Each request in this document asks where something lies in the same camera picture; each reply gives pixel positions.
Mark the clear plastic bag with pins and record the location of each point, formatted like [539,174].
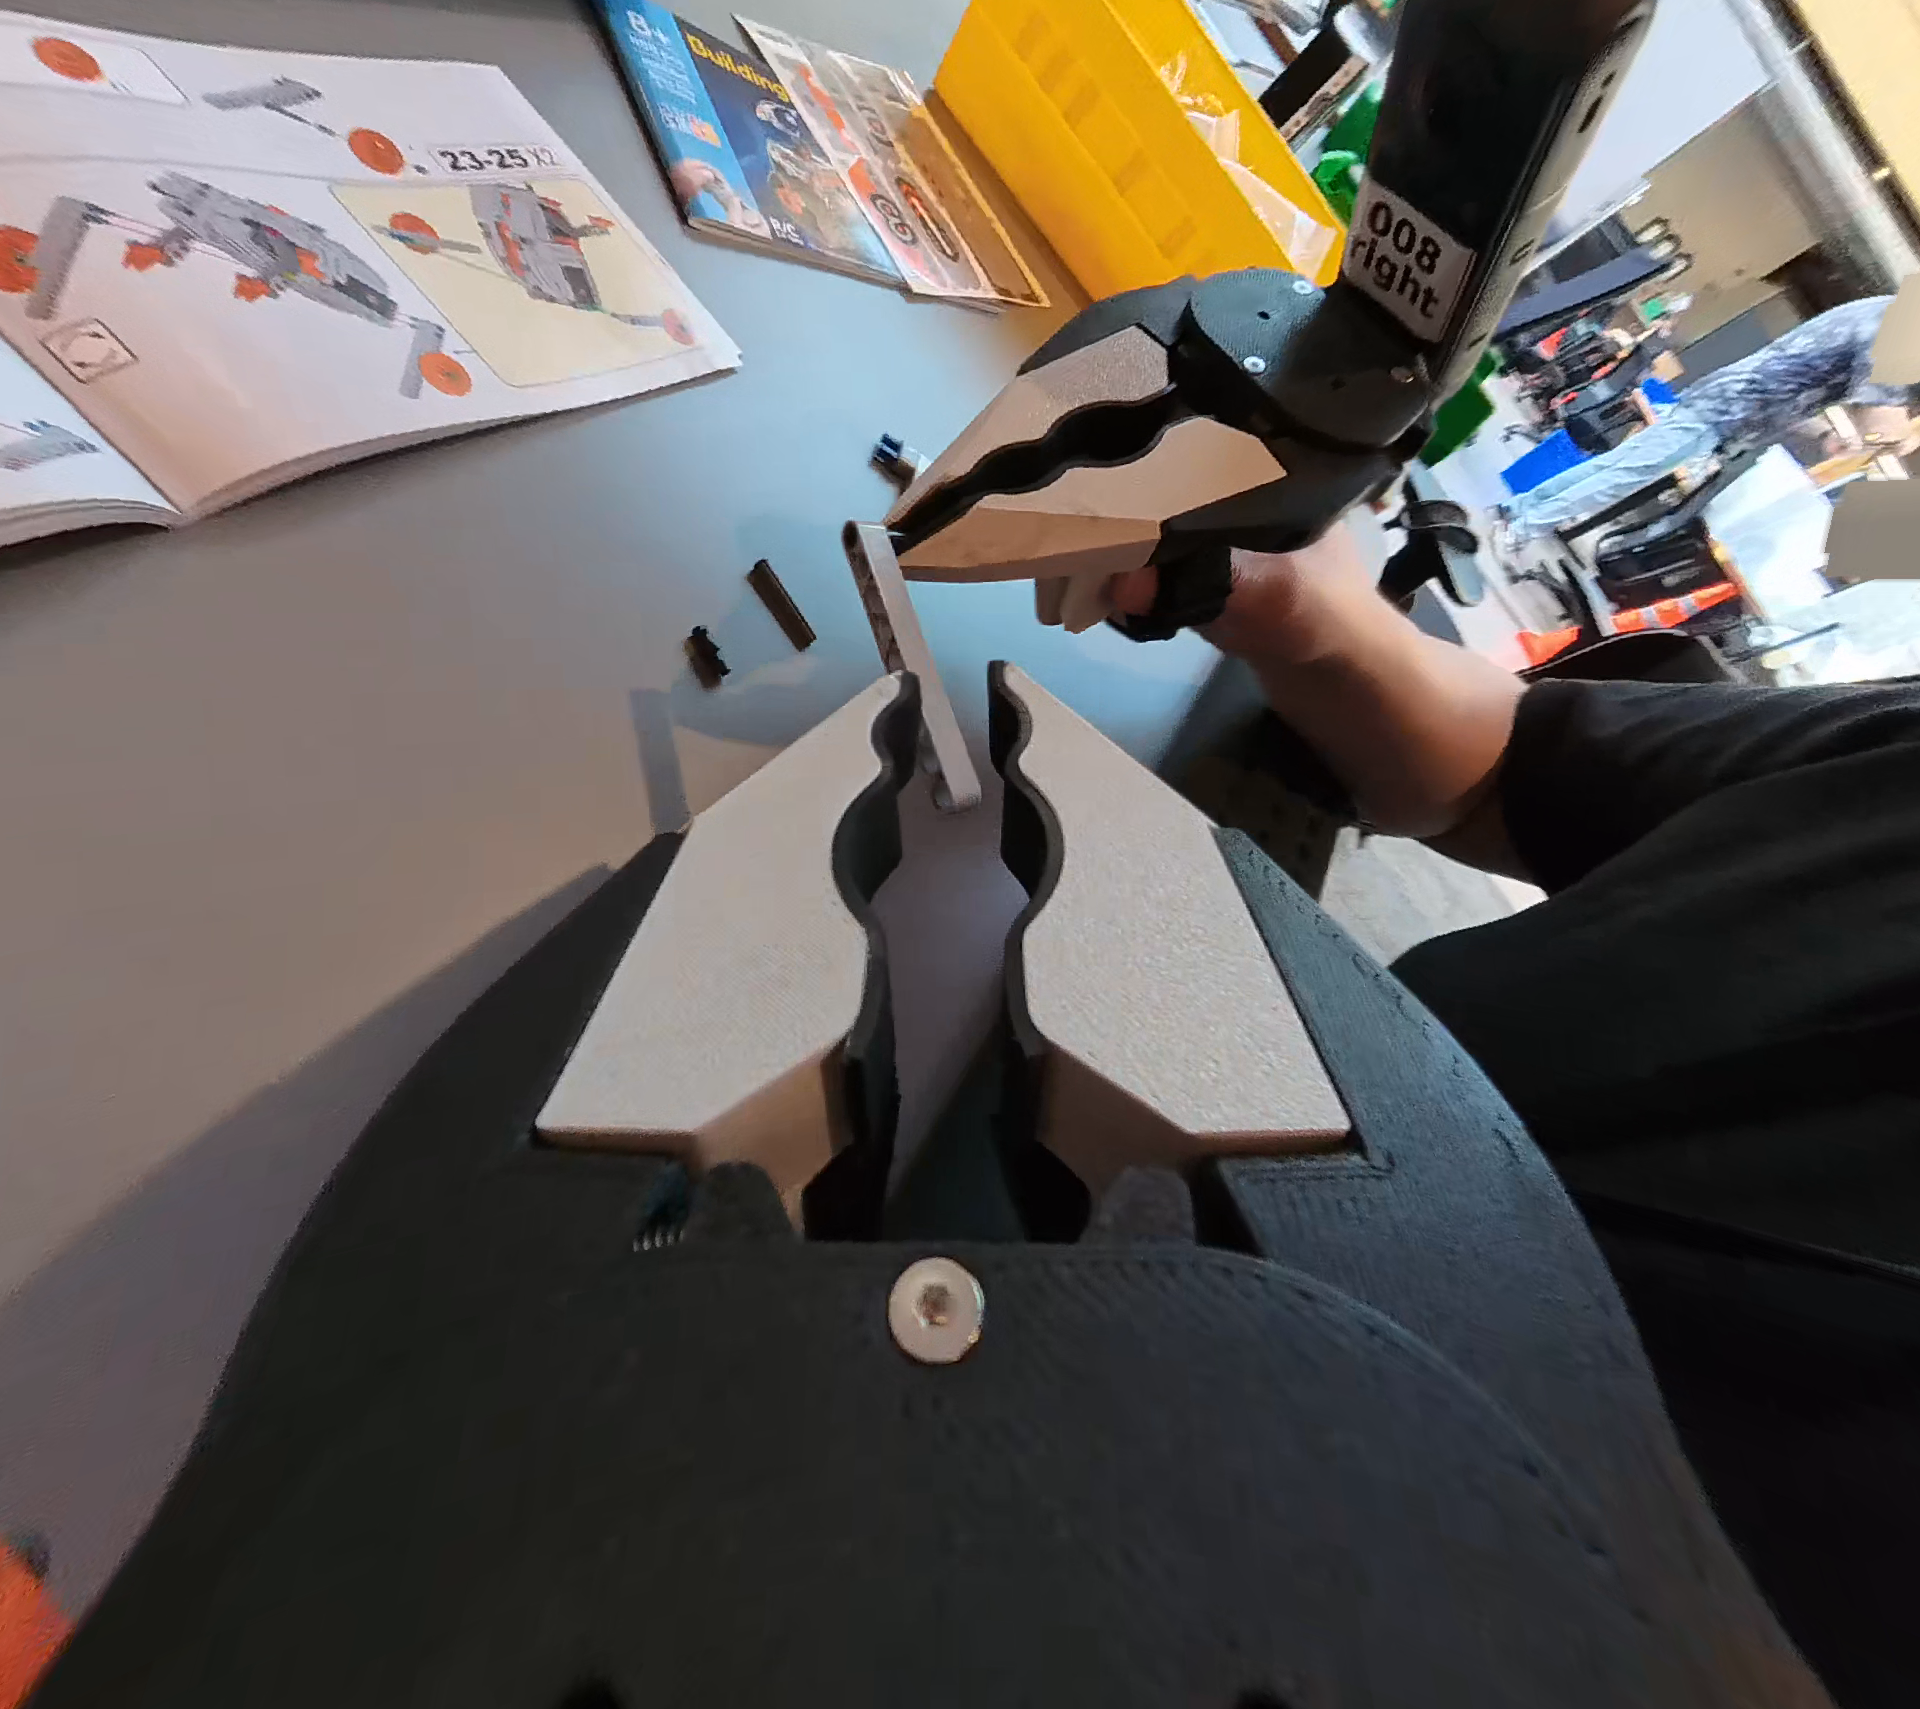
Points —
[1261,164]

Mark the grey desk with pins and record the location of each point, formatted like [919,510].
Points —
[375,839]

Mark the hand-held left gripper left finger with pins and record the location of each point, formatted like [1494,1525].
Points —
[719,973]

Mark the open white instruction manual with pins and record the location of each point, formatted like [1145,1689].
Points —
[300,284]

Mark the orange traffic cone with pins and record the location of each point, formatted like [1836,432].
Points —
[1676,608]

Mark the blue toy connector pin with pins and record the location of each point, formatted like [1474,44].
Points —
[893,460]

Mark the black toy connector pin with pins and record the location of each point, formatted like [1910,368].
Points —
[707,656]

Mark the green plastic bin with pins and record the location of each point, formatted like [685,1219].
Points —
[1462,412]

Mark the yellow plastic bin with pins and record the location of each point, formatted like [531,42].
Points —
[1079,88]

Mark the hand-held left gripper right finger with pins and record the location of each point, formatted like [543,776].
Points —
[1169,973]

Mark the blue storage bin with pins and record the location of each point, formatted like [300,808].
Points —
[1544,464]

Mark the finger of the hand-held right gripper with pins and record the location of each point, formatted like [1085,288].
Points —
[1065,388]
[1109,508]

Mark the person's right forearm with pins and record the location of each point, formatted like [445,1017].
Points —
[1394,734]

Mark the orange toy part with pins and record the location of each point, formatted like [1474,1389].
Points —
[26,1627]

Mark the orange sticker sheet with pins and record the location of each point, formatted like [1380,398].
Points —
[899,164]

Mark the grey perforated toy beam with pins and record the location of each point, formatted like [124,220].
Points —
[923,674]

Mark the dark brown toy axle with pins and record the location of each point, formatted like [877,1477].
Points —
[781,604]

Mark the blue instruction booklet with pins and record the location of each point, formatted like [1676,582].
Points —
[735,134]

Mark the person's right hand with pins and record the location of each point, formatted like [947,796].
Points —
[1304,600]

